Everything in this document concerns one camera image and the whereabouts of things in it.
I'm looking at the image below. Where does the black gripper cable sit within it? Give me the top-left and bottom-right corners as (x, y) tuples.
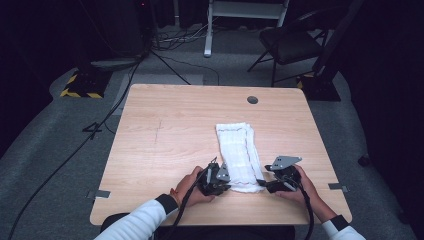
(161, 166), (214, 240)
(282, 175), (316, 240)

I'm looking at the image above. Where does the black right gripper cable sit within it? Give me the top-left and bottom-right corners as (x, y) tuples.
(282, 175), (316, 240)

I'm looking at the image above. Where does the black folding chair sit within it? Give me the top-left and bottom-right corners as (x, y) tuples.
(246, 9), (330, 88)

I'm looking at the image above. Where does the person's right hand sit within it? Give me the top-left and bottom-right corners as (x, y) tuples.
(274, 164), (322, 209)

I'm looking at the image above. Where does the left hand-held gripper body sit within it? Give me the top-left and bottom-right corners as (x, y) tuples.
(196, 162), (232, 197)

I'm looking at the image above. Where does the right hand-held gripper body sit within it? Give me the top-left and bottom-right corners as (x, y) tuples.
(269, 155), (303, 193)

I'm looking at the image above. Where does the black stand yellow striped base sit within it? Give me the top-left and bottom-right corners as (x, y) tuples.
(296, 0), (365, 102)
(59, 0), (114, 100)

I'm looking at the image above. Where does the white desk frame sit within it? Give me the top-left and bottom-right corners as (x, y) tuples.
(203, 0), (290, 58)

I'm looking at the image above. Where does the bundle of floor cables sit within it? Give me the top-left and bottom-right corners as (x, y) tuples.
(152, 19), (216, 52)

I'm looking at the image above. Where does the white towel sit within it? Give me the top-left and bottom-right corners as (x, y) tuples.
(215, 121), (267, 194)

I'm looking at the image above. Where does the grey tape strip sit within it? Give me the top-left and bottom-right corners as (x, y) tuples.
(328, 182), (350, 193)
(87, 189), (112, 200)

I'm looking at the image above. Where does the long black floor cable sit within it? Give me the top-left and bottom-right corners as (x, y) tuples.
(7, 54), (148, 240)

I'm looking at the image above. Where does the thin black floor cable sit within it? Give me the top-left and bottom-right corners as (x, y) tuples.
(149, 49), (221, 87)

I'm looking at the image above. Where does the person's left hand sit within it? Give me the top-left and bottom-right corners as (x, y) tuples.
(169, 165), (216, 208)

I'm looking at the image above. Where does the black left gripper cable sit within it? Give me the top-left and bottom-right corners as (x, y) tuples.
(161, 166), (214, 240)

